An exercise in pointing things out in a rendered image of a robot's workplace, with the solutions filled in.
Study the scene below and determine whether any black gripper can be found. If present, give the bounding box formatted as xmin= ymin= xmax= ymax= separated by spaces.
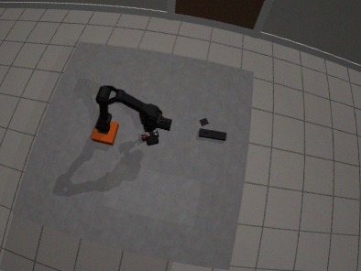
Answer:
xmin=139 ymin=113 xmax=159 ymax=146

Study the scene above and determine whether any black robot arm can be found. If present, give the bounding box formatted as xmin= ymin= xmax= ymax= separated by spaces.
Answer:
xmin=95 ymin=85 xmax=172 ymax=135

